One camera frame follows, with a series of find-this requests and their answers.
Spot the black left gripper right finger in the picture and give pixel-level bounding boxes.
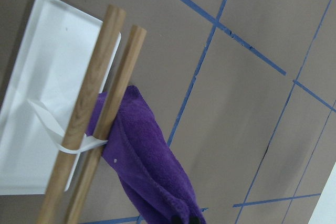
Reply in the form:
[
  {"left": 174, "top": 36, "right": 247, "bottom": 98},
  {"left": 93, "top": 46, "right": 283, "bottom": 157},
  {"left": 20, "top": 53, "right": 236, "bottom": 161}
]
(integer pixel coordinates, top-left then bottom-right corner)
[{"left": 189, "top": 216, "right": 199, "bottom": 224}]

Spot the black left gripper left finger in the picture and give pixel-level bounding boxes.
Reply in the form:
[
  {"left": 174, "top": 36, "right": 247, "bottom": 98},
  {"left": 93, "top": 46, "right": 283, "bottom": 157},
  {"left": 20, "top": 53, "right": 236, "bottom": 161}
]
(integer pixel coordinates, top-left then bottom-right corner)
[{"left": 171, "top": 215, "right": 181, "bottom": 224}]

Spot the purple towel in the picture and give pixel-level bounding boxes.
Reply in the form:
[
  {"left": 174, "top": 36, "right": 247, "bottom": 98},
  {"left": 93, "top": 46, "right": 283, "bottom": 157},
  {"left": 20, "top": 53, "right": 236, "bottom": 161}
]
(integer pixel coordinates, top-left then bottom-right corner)
[{"left": 102, "top": 86, "right": 206, "bottom": 223}]

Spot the white towel rack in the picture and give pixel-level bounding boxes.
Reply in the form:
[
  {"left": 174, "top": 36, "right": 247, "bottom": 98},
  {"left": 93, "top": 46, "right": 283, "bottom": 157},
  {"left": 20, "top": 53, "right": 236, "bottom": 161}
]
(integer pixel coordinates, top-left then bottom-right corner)
[{"left": 0, "top": 0, "right": 147, "bottom": 224}]

